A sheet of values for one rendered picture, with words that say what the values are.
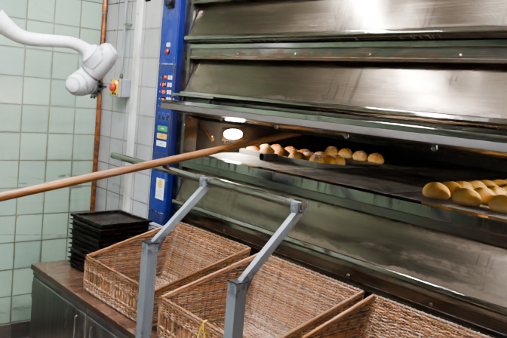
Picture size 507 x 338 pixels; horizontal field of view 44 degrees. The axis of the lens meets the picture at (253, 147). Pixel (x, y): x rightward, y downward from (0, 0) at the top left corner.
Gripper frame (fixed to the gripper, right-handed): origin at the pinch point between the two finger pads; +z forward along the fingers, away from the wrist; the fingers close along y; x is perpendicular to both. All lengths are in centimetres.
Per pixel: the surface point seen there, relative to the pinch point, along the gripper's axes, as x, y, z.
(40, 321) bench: -9, 113, -41
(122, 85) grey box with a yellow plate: 7.0, -1.4, 13.0
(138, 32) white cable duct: 14.5, -30.1, 10.2
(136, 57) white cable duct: 14.1, -16.9, 10.5
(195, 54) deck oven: 53, -19, -25
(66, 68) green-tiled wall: -30.1, -8.5, 25.5
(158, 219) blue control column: 39, 63, -16
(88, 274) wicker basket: 20, 80, -63
